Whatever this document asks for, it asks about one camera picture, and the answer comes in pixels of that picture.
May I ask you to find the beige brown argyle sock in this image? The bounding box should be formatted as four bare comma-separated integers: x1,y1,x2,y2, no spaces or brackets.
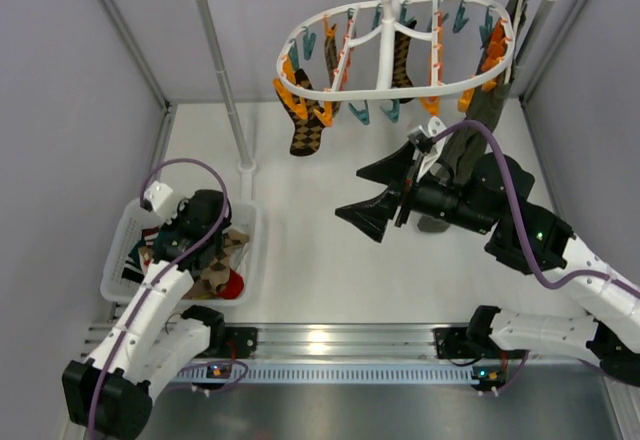
186,229,250,300
324,35,339,86

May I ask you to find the dark yellow argyle sock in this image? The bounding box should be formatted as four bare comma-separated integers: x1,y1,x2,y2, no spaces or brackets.
273,79,326,157

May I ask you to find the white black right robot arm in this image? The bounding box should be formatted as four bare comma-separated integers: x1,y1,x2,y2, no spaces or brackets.
336,142,639,386

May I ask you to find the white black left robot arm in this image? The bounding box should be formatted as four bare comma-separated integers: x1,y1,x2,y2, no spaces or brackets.
62,183,232,439

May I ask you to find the white round clip hanger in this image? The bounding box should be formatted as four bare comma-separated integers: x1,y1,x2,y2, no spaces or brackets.
273,0,517,127

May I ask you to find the white plastic laundry basket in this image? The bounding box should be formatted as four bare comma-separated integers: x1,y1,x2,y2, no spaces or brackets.
100,198,267,309

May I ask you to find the olive green hanging garment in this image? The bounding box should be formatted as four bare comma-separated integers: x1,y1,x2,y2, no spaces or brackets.
417,0,531,234

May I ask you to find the red sock in basket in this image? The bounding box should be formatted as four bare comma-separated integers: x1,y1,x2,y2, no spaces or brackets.
217,269,245,300

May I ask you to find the brown black argyle sock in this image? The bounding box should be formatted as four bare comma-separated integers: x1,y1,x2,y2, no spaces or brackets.
391,31,414,89

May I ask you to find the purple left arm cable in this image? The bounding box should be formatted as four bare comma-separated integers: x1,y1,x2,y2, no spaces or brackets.
84,158,251,440

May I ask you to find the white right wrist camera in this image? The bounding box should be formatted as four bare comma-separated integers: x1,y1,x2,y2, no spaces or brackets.
407,116,445,181

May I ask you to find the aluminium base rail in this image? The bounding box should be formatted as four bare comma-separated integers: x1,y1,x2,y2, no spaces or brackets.
82,322,626,361

